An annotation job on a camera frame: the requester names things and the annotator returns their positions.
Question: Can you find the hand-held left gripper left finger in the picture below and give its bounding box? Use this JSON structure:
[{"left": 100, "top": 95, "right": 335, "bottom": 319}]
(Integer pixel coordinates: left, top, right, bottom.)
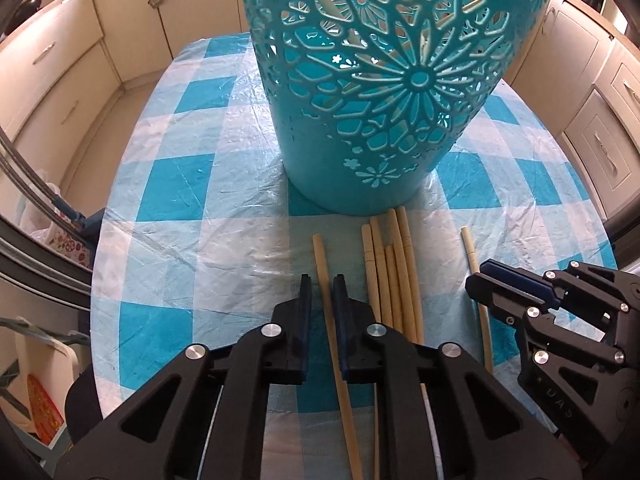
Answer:
[{"left": 54, "top": 274, "right": 314, "bottom": 480}]

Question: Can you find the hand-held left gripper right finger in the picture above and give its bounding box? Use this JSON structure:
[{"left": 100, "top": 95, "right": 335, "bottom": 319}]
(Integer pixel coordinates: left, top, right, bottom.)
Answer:
[{"left": 332, "top": 274, "right": 584, "bottom": 480}]

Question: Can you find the blue dustpan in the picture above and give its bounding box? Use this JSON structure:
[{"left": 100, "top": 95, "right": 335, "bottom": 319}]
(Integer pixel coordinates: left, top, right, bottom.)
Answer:
[{"left": 74, "top": 207, "right": 107, "bottom": 273}]

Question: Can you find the wooden chopstick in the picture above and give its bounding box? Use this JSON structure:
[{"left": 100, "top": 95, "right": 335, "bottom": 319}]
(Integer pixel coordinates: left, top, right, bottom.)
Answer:
[
  {"left": 398, "top": 205, "right": 429, "bottom": 401},
  {"left": 312, "top": 233, "right": 364, "bottom": 480},
  {"left": 370, "top": 216, "right": 394, "bottom": 331},
  {"left": 387, "top": 209, "right": 418, "bottom": 343},
  {"left": 384, "top": 245, "right": 404, "bottom": 335},
  {"left": 460, "top": 227, "right": 494, "bottom": 374},
  {"left": 361, "top": 225, "right": 381, "bottom": 323}
]

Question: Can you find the teal perforated plastic basket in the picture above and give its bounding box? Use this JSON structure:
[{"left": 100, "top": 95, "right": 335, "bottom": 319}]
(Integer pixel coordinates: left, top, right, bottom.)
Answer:
[{"left": 234, "top": 0, "right": 564, "bottom": 217}]

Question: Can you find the cream cabinet with drawers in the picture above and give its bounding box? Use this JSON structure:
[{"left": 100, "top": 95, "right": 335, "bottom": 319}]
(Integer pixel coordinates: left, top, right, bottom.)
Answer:
[
  {"left": 504, "top": 0, "right": 640, "bottom": 223},
  {"left": 0, "top": 0, "right": 126, "bottom": 161}
]

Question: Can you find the bin with plastic bag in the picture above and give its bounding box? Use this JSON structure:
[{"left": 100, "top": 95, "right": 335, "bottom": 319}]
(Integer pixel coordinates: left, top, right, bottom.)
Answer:
[{"left": 17, "top": 169, "right": 97, "bottom": 272}]

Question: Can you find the cream cabinet with doors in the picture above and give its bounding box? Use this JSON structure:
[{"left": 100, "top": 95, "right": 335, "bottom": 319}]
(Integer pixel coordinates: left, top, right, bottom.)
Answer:
[{"left": 90, "top": 0, "right": 251, "bottom": 87}]

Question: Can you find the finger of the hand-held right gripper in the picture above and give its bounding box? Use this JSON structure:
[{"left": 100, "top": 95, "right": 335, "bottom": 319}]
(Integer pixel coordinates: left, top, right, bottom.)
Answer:
[
  {"left": 464, "top": 271, "right": 629, "bottom": 413},
  {"left": 479, "top": 258, "right": 640, "bottom": 322}
]

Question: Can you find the metal broom handle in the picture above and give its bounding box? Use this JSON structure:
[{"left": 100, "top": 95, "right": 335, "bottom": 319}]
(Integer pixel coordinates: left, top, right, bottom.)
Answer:
[{"left": 0, "top": 127, "right": 83, "bottom": 222}]

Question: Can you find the blue white checkered tablecloth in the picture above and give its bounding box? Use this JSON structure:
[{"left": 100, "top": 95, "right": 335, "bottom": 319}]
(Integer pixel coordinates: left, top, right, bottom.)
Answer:
[{"left": 90, "top": 32, "right": 619, "bottom": 480}]

